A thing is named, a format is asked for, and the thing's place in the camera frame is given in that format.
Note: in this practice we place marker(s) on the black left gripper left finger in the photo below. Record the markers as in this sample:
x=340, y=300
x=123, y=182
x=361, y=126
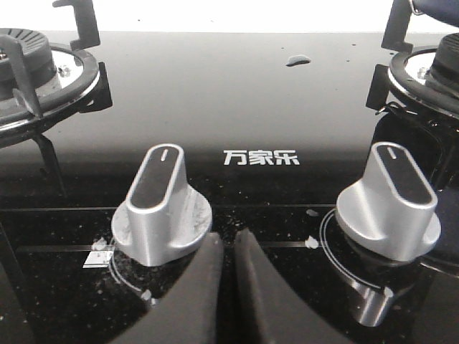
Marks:
x=187, y=313

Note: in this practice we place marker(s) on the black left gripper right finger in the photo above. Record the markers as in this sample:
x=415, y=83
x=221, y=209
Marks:
x=272, y=310

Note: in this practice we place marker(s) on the dark blue cooking pot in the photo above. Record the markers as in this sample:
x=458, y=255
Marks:
x=445, y=11

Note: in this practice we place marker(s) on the silver left stove knob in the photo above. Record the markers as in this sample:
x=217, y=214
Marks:
x=163, y=218

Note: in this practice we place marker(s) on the silver stove knob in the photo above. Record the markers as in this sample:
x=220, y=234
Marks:
x=390, y=210
x=163, y=218

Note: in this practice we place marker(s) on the silver right stove knob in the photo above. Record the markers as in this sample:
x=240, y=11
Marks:
x=390, y=210

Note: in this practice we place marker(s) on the black glass gas stove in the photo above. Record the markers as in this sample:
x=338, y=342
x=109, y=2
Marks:
x=273, y=127

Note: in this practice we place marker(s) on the left black gas burner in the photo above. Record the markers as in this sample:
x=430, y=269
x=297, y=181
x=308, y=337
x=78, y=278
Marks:
x=43, y=83

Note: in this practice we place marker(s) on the black gas burner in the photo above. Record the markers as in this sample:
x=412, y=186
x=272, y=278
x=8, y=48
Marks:
x=43, y=83
x=425, y=78

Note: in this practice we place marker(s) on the right black gas burner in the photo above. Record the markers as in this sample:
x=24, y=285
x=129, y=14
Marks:
x=425, y=78

